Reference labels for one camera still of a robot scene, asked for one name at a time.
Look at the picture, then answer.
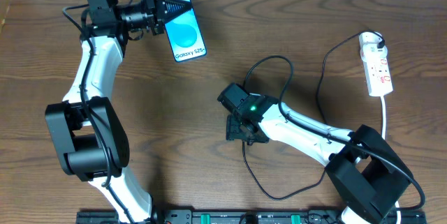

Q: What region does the white power strip cord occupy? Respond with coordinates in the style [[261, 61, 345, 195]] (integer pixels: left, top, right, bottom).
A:
[[379, 94, 402, 224]]

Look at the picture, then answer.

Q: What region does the black charging cable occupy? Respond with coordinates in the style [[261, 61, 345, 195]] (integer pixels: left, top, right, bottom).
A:
[[240, 30, 386, 201]]

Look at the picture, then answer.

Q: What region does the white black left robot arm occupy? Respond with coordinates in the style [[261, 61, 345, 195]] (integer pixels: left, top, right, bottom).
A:
[[45, 0, 192, 223]]

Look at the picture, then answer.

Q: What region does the white USB charger adapter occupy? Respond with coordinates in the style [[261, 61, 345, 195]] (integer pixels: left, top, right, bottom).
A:
[[358, 31, 388, 62]]

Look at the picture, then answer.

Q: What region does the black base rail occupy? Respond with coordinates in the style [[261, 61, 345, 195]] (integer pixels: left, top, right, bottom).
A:
[[75, 209, 428, 224]]

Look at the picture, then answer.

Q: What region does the blue Galaxy smartphone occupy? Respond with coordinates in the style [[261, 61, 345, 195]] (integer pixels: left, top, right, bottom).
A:
[[165, 8, 207, 62]]

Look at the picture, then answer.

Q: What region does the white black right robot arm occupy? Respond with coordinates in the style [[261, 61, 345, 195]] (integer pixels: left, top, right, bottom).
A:
[[217, 83, 413, 223]]

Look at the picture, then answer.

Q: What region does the white power strip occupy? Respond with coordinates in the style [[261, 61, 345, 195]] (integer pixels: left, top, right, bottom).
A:
[[362, 55, 393, 97]]

